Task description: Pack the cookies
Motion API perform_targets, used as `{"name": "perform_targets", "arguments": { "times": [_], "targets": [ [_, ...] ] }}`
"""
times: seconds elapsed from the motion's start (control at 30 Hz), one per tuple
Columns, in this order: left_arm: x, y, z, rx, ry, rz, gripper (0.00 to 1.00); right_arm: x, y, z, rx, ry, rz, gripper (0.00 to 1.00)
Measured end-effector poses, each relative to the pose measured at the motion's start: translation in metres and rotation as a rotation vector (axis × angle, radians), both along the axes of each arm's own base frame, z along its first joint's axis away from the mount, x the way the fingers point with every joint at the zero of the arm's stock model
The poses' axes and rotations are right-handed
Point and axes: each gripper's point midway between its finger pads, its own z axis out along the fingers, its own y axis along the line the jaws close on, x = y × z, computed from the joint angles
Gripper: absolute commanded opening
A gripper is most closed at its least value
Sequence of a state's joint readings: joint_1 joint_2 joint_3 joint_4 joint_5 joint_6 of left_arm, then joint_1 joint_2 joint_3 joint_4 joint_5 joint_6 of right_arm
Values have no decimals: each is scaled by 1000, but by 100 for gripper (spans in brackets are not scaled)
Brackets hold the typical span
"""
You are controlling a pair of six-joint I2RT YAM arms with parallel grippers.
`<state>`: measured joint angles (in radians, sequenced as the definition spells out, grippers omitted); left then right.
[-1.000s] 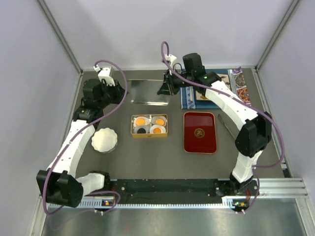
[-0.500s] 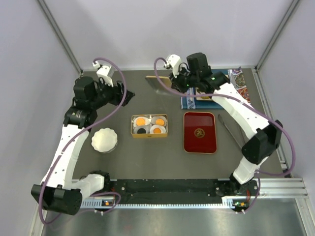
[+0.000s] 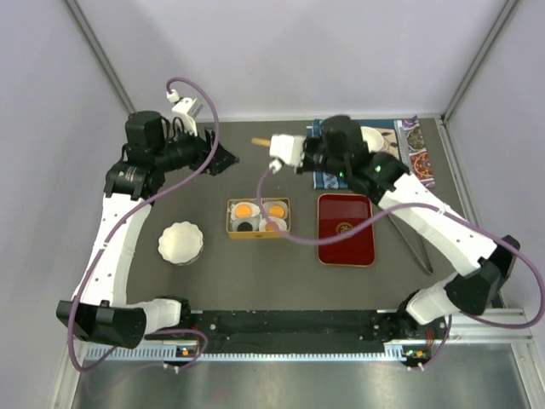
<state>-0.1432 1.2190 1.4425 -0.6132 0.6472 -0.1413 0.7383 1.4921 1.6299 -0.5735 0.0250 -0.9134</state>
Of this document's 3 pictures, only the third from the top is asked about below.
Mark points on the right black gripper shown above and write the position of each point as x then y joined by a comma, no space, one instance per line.
308,145

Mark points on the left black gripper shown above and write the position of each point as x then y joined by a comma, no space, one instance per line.
203,149

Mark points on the silver tin lid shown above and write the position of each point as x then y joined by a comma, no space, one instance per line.
261,142

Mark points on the orange cookie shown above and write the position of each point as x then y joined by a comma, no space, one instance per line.
276,211
243,210
272,226

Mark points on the black cookie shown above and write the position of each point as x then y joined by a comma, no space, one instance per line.
245,227

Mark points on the gold cookie tin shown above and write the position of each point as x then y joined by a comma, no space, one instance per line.
256,234

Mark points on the metal tongs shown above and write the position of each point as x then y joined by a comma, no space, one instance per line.
417,249

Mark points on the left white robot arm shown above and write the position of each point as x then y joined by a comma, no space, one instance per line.
98,311

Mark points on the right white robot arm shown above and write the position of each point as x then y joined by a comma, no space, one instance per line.
357,154

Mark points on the blue cloth napkin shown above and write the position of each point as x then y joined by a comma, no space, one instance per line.
322,181

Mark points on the white bowl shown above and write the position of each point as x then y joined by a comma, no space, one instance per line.
373,138

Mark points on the red lacquer tray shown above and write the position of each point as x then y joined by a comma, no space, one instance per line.
340,213

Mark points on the white paper cup back-left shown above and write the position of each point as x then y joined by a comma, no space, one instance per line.
255,208

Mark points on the white paper cup back-right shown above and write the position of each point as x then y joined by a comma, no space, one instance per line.
268,204

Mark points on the white paper cup front-left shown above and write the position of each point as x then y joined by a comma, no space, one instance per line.
255,221

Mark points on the white paper cup front-right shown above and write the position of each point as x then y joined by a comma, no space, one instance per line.
281,221

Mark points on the patterned colourful cloth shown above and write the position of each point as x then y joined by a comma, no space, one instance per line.
413,151

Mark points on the white scalloped dish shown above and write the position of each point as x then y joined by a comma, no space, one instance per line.
182,243

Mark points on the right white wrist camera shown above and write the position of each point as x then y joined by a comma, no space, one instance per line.
286,150

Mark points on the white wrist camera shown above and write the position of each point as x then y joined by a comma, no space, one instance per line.
186,109
286,150

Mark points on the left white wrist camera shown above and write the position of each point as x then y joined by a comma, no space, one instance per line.
186,109

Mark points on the left aluminium frame post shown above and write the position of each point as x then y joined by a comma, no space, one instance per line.
100,56

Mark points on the aluminium frame post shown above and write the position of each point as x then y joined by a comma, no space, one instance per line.
100,56
506,13

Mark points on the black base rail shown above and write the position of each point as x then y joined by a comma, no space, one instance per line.
295,332

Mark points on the right aluminium frame post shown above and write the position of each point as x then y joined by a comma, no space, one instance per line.
506,13

